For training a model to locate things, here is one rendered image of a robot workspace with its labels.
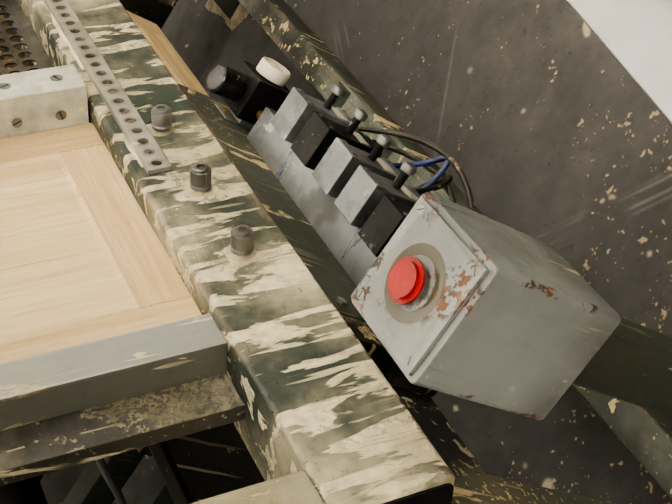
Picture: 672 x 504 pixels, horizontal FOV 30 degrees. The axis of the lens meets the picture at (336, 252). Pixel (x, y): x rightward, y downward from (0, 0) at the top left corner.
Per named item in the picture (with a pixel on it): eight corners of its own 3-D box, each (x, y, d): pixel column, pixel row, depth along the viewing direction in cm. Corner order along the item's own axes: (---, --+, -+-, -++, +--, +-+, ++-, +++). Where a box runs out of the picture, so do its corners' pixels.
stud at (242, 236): (256, 255, 134) (257, 233, 132) (235, 260, 133) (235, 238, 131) (248, 243, 135) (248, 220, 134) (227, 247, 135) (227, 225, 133)
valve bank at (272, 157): (561, 263, 138) (411, 200, 123) (486, 362, 143) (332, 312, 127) (365, 60, 174) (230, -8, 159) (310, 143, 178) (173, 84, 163)
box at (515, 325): (630, 321, 107) (494, 267, 96) (548, 425, 111) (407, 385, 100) (555, 244, 116) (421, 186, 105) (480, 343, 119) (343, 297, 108)
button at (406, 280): (445, 280, 100) (427, 273, 99) (417, 318, 102) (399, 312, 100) (422, 252, 103) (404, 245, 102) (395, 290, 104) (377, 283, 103)
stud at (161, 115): (174, 131, 153) (174, 110, 151) (155, 135, 152) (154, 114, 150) (168, 122, 155) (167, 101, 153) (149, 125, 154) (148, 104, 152)
